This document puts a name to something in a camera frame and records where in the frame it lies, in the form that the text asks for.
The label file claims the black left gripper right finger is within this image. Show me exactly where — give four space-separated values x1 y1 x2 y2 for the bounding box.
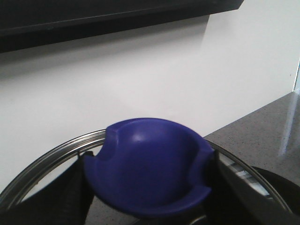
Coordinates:
203 151 300 225

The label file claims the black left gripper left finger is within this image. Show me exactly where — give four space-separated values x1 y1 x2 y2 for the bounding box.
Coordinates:
0 151 94 225

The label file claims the glass pot lid blue knob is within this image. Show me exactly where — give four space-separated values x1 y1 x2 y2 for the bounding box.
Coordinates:
0 117 294 220

